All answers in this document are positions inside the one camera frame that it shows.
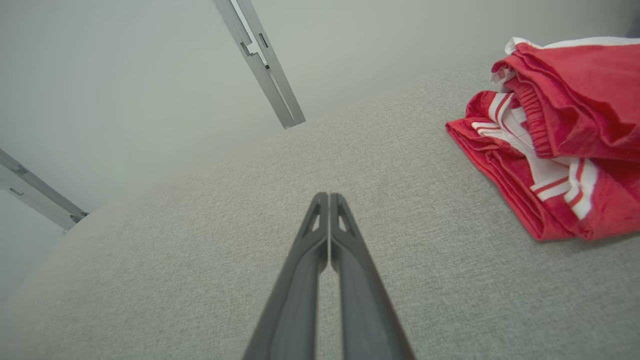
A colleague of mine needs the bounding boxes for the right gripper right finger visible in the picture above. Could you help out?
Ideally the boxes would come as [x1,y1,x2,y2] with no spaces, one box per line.
[329,192,416,360]

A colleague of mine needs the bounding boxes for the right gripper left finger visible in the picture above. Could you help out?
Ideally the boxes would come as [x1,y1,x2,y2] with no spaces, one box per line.
[242,192,331,360]

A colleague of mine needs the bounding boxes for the red and white basketball jersey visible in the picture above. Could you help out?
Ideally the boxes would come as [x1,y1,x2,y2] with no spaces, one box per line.
[445,90,640,242]

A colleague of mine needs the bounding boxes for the red shorts with white stripes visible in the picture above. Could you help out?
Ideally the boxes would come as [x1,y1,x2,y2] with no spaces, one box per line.
[490,37,640,164]

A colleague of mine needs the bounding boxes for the grey metal upright post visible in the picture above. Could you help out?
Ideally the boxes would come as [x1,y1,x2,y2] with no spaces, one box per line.
[213,0,306,130]

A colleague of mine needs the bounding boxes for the grey metal side rail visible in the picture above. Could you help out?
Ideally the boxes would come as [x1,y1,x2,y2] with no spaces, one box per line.
[0,148,90,232]

